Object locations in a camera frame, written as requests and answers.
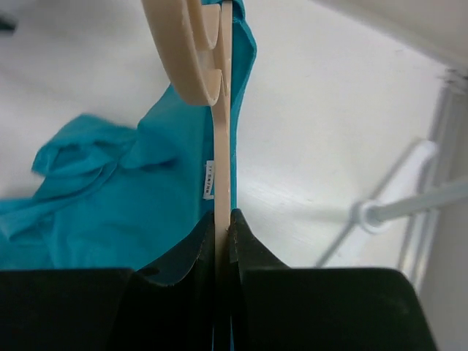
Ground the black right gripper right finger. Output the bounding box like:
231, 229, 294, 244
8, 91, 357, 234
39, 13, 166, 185
229, 209, 437, 350

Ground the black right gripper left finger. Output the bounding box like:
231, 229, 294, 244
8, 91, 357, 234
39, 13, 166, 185
1, 213, 214, 350

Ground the teal t shirt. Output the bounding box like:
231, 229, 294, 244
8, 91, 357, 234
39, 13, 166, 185
0, 0, 259, 286

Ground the beige wooden hanger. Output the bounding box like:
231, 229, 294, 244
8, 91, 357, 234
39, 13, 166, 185
142, 1, 233, 350

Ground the white clothes rack frame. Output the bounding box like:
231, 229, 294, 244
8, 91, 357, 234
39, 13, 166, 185
317, 140, 467, 268

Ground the aluminium rail on table edge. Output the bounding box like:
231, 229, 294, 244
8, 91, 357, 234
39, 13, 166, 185
398, 69, 467, 291

